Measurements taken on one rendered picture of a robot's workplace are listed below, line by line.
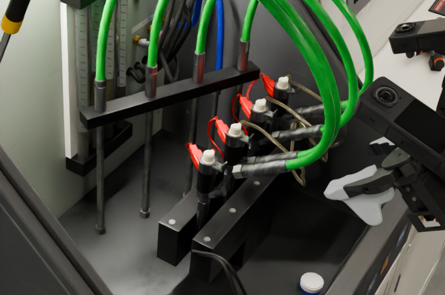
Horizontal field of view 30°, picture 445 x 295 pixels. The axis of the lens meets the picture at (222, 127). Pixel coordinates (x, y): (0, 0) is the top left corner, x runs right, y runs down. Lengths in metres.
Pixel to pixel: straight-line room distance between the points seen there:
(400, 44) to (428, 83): 0.62
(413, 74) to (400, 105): 0.93
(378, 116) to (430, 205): 0.10
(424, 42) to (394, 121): 0.31
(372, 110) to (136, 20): 0.75
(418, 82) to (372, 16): 0.16
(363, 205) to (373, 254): 0.48
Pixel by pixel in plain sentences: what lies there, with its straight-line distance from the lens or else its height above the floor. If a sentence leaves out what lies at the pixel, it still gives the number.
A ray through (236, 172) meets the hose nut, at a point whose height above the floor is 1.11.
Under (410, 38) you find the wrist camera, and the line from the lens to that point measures 1.10.
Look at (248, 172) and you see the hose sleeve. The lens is 1.19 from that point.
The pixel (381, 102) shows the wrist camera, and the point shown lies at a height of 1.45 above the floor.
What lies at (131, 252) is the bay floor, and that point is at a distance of 1.46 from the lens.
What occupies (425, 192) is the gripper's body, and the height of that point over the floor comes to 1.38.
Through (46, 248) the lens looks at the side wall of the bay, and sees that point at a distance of 0.97.
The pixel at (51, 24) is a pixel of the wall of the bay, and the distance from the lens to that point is 1.28.
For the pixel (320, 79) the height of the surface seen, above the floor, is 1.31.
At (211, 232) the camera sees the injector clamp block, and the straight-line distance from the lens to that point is 1.29.
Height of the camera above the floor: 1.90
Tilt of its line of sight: 38 degrees down
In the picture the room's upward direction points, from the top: 7 degrees clockwise
